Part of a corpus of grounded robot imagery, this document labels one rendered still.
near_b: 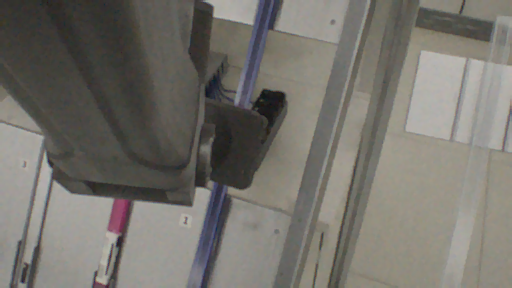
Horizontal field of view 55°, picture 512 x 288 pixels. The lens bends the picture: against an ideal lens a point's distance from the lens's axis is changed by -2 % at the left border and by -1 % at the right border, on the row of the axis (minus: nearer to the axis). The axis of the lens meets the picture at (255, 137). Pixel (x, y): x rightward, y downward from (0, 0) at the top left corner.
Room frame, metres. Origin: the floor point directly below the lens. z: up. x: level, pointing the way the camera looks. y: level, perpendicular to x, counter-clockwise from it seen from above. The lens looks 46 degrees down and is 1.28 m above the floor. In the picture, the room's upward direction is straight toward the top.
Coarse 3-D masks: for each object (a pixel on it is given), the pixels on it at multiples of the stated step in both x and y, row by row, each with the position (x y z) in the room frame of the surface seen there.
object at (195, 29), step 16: (192, 0) 0.28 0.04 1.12; (192, 16) 0.27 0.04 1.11; (208, 16) 0.29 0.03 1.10; (192, 32) 0.27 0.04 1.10; (208, 32) 0.29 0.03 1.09; (192, 48) 0.27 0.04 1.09; (208, 48) 0.28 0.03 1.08; (208, 128) 0.19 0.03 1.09; (208, 144) 0.18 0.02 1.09; (48, 160) 0.17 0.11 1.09; (208, 160) 0.17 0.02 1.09; (208, 176) 0.18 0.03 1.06
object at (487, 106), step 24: (504, 24) 0.34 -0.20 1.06; (504, 48) 0.33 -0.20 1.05; (504, 72) 0.31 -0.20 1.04; (480, 96) 0.30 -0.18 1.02; (480, 120) 0.28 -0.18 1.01; (480, 144) 0.27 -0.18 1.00; (480, 168) 0.26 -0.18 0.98; (456, 216) 0.23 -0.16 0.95; (456, 240) 0.22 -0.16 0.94; (456, 264) 0.20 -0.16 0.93
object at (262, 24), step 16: (272, 0) 0.45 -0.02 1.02; (256, 32) 0.43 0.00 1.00; (256, 48) 0.42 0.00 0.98; (256, 64) 0.40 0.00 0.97; (240, 80) 0.40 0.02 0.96; (240, 96) 0.38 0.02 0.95; (224, 192) 0.32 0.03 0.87; (208, 208) 0.31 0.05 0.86; (208, 224) 0.30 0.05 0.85; (208, 240) 0.29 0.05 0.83; (208, 256) 0.28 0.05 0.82; (192, 272) 0.26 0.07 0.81
